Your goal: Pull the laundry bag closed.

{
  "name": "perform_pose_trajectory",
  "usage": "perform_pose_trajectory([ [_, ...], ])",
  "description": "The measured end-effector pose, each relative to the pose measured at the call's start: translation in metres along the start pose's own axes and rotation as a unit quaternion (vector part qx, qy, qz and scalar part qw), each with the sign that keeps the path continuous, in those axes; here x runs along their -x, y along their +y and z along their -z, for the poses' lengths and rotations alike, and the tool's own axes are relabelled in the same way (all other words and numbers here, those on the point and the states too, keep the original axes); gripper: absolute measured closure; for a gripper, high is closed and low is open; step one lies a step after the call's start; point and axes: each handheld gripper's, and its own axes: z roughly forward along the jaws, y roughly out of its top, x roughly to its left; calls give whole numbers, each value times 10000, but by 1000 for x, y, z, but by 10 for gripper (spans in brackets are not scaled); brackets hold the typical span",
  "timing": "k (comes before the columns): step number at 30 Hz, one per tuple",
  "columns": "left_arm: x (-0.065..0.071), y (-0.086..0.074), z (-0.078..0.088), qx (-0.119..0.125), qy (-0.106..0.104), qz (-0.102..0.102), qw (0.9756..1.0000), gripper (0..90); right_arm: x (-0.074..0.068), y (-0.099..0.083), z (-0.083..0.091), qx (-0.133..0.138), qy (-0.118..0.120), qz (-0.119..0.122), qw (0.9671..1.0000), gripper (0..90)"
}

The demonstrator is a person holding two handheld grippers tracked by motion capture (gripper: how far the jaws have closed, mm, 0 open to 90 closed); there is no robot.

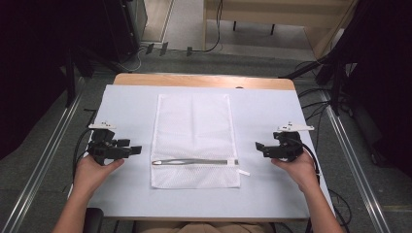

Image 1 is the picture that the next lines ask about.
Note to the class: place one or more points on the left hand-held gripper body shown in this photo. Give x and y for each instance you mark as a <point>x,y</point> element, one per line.
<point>103,150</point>

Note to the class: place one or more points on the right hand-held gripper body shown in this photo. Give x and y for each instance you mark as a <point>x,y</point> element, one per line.
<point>289,147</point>

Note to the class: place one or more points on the white mesh laundry bag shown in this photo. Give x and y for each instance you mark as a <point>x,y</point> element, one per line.
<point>194,129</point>

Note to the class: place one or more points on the person's right hand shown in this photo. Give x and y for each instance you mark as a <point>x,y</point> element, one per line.
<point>301,171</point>

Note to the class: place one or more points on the person's left hand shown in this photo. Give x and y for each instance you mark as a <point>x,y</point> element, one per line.
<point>90,174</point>

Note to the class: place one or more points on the pale table cover sheet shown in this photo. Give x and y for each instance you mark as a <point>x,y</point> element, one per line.
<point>129,110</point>

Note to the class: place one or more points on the black chair armrest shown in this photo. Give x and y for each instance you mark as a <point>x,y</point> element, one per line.
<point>93,220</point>

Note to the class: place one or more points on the black metal stand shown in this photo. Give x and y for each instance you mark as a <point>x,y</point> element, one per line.
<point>70,77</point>

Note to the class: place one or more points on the wooden table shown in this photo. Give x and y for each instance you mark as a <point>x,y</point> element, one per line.
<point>200,80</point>

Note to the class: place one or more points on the person's beige trousers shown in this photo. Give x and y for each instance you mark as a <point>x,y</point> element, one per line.
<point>204,227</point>

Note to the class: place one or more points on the dark curtain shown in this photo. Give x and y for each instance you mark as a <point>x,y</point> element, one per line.
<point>29,71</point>
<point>382,84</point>

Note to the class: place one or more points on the black computer tower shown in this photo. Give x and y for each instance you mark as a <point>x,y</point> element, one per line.
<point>124,26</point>

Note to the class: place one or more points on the metal floor rail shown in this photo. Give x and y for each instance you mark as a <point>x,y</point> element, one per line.
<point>42,161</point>
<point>353,161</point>

